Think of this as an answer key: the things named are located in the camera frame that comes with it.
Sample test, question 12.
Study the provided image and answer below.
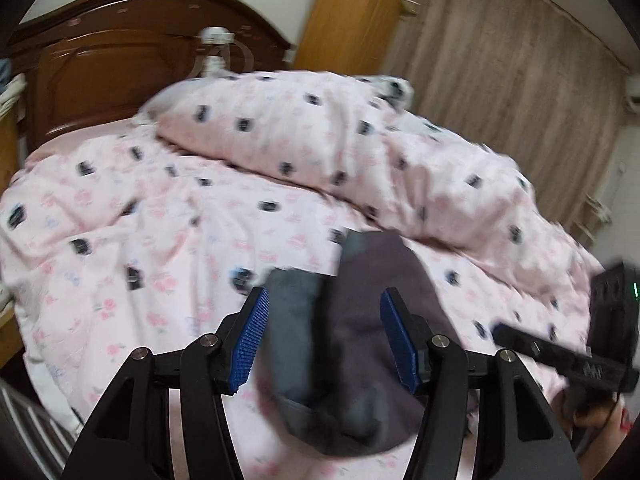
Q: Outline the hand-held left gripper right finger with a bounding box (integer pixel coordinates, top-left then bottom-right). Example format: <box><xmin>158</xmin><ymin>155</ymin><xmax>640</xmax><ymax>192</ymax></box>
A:
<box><xmin>380</xmin><ymin>287</ymin><xmax>583</xmax><ymax>480</ymax></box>

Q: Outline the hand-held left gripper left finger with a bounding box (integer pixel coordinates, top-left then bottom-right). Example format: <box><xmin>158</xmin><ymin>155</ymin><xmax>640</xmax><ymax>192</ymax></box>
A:
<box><xmin>61</xmin><ymin>287</ymin><xmax>271</xmax><ymax>480</ymax></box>

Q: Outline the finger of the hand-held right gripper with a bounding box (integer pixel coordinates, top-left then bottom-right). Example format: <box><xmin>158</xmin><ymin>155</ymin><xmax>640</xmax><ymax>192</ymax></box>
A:
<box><xmin>492</xmin><ymin>322</ymin><xmax>581</xmax><ymax>373</ymax></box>

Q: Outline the purple and grey jacket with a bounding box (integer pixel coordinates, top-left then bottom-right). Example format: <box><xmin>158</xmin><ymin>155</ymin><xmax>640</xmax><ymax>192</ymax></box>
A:
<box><xmin>260</xmin><ymin>229</ymin><xmax>481</xmax><ymax>458</ymax></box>

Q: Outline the person's right hand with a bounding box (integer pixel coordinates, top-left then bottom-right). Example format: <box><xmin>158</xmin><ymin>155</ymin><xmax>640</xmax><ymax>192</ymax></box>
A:
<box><xmin>562</xmin><ymin>387</ymin><xmax>628</xmax><ymax>431</ymax></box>

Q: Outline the white shelf rack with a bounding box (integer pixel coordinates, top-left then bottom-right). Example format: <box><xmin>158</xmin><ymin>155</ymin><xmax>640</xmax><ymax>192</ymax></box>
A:
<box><xmin>575</xmin><ymin>195</ymin><xmax>613</xmax><ymax>241</ymax></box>

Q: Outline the pink cat print blanket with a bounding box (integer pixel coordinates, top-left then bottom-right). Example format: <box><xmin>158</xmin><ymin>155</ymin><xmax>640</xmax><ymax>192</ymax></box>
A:
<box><xmin>0</xmin><ymin>70</ymin><xmax>608</xmax><ymax>480</ymax></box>

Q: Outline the white striped object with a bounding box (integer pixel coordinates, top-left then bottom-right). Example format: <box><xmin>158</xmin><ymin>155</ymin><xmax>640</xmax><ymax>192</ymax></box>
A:
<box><xmin>0</xmin><ymin>377</ymin><xmax>76</xmax><ymax>480</ymax></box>

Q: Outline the beige patterned curtain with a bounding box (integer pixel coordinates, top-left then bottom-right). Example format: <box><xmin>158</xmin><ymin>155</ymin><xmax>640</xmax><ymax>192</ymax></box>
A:
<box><xmin>380</xmin><ymin>0</ymin><xmax>631</xmax><ymax>241</ymax></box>

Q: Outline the dark wooden headboard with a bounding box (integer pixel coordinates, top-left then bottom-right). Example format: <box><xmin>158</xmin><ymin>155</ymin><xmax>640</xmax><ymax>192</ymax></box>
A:
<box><xmin>7</xmin><ymin>0</ymin><xmax>296</xmax><ymax>153</ymax></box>

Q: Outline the white power strip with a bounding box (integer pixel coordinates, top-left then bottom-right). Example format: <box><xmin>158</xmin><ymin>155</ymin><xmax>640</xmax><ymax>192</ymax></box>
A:
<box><xmin>199</xmin><ymin>26</ymin><xmax>235</xmax><ymax>45</ymax></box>

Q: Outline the light wooden wardrobe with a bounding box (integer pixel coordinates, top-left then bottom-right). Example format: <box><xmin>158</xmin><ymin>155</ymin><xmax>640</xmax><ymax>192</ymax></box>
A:
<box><xmin>292</xmin><ymin>0</ymin><xmax>403</xmax><ymax>81</ymax></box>

